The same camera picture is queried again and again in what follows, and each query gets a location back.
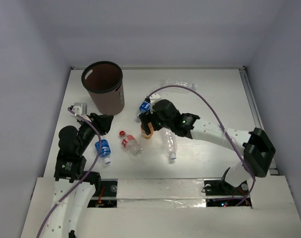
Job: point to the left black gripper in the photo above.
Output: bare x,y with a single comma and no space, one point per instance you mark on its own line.
97,122

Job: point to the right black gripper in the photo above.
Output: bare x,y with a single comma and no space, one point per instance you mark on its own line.
147,117

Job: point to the orange sauce bottle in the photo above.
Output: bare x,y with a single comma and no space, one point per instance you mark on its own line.
143,133

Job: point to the red label clear bottle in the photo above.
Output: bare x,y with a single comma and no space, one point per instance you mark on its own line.
130,143

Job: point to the blue label bottle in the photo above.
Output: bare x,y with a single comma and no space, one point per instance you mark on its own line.
144,107
103,149

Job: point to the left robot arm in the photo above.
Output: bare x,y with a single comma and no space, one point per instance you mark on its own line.
73,186

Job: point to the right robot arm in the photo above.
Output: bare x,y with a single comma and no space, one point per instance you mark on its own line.
254,148

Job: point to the brown plastic waste bin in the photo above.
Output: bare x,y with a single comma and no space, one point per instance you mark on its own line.
103,80

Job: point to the clear bottle blue cap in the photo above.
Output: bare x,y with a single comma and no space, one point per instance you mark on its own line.
170,143

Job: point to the clear bottle at back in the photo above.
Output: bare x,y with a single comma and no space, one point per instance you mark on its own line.
179,82

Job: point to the taped white front board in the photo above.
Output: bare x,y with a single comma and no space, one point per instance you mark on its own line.
160,193

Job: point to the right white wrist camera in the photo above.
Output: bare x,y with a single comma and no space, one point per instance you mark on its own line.
153,98

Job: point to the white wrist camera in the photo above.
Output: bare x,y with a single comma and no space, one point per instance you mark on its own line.
153,98
78,109

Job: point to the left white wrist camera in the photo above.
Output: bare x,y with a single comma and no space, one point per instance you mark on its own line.
78,109

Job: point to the aluminium rail right edge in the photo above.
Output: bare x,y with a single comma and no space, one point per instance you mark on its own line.
250,97

